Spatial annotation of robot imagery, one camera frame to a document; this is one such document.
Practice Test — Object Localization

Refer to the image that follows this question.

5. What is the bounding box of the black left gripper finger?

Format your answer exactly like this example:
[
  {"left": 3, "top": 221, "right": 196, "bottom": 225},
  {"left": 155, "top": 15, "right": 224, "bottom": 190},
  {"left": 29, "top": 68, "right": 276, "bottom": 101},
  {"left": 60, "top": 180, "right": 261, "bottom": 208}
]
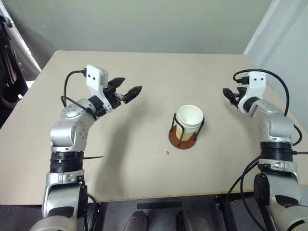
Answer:
[
  {"left": 107, "top": 77, "right": 126, "bottom": 90},
  {"left": 121, "top": 85, "right": 143, "bottom": 104}
]

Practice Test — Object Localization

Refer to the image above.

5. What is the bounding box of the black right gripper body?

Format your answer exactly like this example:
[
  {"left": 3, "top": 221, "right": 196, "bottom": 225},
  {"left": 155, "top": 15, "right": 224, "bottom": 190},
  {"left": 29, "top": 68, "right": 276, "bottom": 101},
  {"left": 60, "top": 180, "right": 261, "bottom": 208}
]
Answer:
[{"left": 230, "top": 93, "right": 243, "bottom": 107}]

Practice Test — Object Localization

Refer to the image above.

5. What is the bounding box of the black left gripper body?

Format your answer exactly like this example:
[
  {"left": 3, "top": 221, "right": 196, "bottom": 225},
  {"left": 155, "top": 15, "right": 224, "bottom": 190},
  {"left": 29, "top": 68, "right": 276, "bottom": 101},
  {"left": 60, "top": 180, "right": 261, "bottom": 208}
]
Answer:
[{"left": 103, "top": 86, "right": 124, "bottom": 110}]

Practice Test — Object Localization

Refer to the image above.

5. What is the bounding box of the black wire cup holder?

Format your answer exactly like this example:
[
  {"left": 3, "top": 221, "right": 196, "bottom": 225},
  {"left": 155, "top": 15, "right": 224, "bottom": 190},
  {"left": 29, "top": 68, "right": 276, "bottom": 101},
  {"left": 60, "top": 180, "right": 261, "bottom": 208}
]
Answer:
[{"left": 168, "top": 112, "right": 205, "bottom": 150}]

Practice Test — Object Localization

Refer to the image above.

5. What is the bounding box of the white curtain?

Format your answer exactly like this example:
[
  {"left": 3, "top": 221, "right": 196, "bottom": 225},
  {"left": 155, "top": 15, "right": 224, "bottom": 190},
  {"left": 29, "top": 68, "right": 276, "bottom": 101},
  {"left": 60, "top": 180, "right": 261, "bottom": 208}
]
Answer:
[{"left": 243, "top": 0, "right": 308, "bottom": 116}]

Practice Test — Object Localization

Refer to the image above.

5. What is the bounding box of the beige fabric cover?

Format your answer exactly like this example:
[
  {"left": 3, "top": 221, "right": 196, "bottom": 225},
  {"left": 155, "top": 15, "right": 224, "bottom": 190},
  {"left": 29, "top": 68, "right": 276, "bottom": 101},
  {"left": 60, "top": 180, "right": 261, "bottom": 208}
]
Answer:
[{"left": 0, "top": 4, "right": 43, "bottom": 81}]

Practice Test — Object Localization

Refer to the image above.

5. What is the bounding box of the black office chair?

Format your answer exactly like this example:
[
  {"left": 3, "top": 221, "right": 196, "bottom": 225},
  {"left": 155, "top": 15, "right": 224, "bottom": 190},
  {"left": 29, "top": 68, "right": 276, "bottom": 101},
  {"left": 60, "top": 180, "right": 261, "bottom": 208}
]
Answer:
[{"left": 0, "top": 14, "right": 31, "bottom": 128}]

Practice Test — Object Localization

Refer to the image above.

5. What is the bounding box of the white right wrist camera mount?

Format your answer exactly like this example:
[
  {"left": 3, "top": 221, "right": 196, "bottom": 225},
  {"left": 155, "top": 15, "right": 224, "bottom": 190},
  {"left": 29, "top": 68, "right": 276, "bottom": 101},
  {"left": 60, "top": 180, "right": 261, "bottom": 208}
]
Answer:
[{"left": 237, "top": 71, "right": 267, "bottom": 114}]

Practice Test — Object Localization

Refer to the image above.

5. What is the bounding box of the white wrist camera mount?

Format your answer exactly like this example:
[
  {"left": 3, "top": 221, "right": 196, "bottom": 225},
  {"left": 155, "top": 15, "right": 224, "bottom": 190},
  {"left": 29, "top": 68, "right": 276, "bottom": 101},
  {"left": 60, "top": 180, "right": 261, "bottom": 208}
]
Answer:
[
  {"left": 237, "top": 71, "right": 267, "bottom": 114},
  {"left": 86, "top": 64, "right": 114, "bottom": 113}
]

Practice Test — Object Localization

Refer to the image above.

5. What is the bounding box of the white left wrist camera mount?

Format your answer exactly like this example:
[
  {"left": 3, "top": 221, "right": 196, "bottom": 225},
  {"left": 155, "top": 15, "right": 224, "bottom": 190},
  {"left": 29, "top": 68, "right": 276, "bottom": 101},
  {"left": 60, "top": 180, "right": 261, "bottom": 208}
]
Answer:
[{"left": 86, "top": 64, "right": 114, "bottom": 113}]

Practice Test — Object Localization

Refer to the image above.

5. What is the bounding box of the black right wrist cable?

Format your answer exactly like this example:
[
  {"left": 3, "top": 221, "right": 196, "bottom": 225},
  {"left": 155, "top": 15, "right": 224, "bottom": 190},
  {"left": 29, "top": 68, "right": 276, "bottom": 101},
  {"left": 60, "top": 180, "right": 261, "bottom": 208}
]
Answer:
[{"left": 232, "top": 69, "right": 303, "bottom": 147}]

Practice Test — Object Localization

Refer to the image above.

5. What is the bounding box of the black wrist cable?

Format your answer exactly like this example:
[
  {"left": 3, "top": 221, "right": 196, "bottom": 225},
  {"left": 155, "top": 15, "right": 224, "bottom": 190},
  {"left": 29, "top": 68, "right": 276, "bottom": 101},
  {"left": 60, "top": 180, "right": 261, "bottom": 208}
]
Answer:
[
  {"left": 232, "top": 69, "right": 303, "bottom": 147},
  {"left": 60, "top": 68, "right": 98, "bottom": 120}
]

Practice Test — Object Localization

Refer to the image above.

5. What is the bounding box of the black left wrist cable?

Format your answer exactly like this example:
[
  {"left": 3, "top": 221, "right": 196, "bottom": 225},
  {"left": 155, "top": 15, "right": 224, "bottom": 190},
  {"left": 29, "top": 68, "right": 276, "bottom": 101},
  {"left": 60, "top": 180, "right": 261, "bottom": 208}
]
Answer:
[{"left": 60, "top": 68, "right": 98, "bottom": 120}]

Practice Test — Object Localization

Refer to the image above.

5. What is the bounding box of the black table frame leg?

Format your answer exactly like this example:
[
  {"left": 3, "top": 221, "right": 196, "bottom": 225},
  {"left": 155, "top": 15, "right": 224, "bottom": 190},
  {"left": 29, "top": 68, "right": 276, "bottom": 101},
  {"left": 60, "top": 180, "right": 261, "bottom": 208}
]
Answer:
[
  {"left": 86, "top": 201, "right": 107, "bottom": 231},
  {"left": 215, "top": 194, "right": 230, "bottom": 231}
]

